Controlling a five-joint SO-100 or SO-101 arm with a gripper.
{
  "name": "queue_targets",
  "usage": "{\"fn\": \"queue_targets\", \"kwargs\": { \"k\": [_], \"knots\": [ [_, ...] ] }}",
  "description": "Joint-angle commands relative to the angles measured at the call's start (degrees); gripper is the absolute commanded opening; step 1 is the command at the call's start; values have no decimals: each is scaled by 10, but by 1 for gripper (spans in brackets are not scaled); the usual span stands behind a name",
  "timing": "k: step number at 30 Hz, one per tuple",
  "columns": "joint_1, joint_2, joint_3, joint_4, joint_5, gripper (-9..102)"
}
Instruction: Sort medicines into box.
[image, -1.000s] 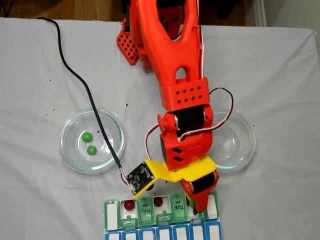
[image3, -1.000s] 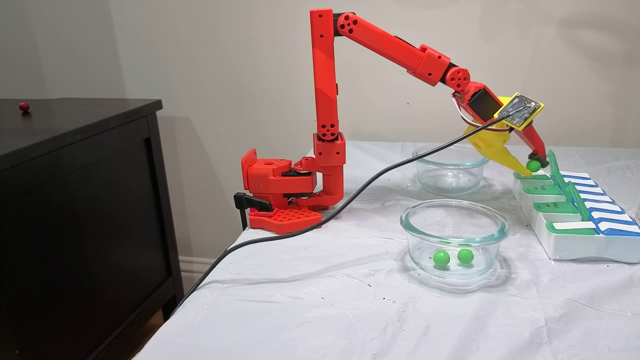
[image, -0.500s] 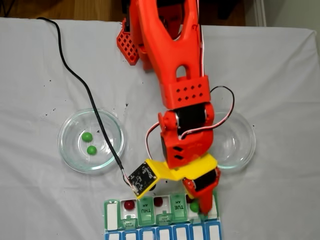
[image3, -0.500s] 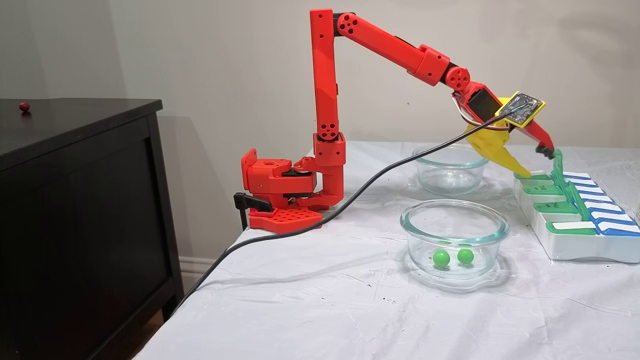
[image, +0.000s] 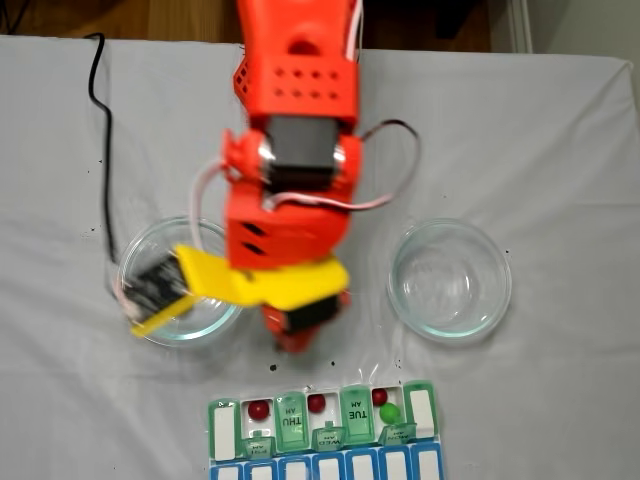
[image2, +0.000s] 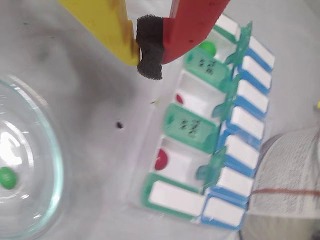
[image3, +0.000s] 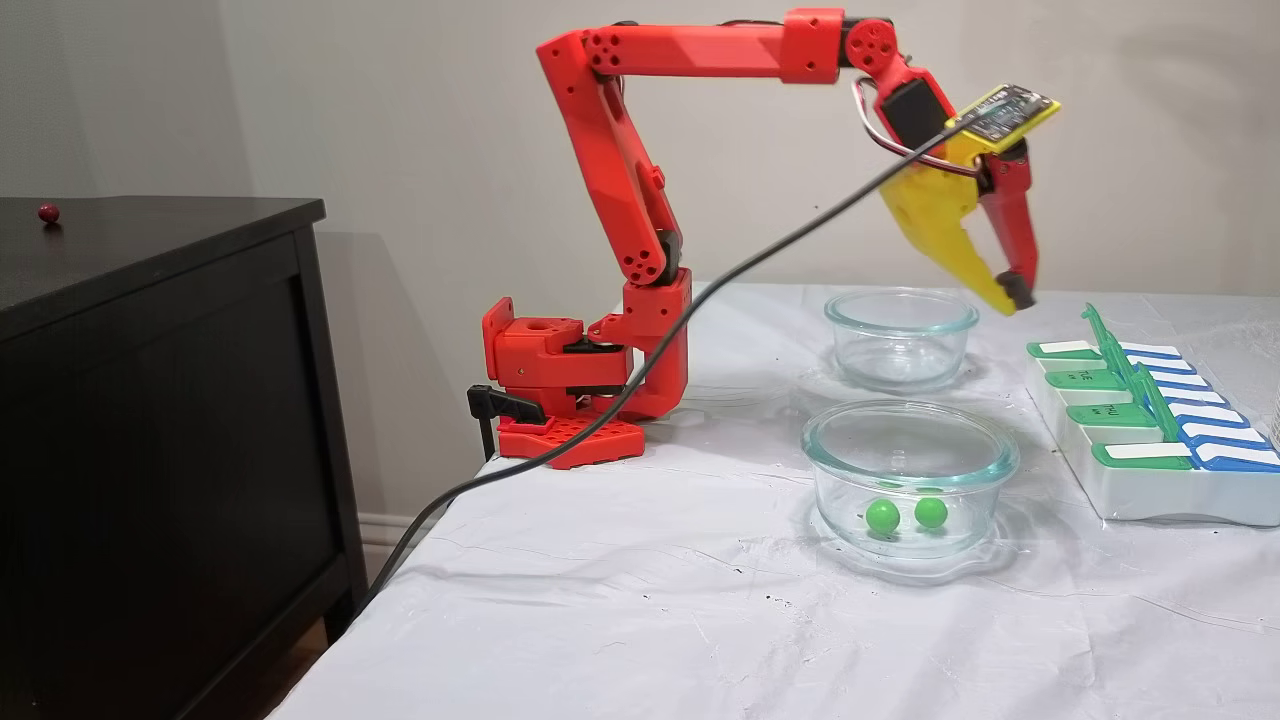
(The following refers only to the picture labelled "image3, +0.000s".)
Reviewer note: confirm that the weekly pill organizer box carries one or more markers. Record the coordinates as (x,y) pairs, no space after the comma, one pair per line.
(1150,480)

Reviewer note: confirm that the glass bowl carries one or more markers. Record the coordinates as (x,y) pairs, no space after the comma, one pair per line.
(960,470)
(900,345)

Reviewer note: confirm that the green round candy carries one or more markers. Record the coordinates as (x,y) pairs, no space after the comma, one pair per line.
(882,515)
(930,512)

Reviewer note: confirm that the black table clamp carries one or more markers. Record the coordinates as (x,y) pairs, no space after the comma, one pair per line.
(500,403)

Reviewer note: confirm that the black wooden cabinet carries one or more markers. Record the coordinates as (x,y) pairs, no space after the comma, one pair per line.
(150,450)

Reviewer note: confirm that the red round candy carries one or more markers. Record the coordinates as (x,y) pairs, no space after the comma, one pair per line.
(48,212)

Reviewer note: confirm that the black camera circuit board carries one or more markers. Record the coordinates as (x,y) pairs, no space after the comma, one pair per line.
(1005,112)

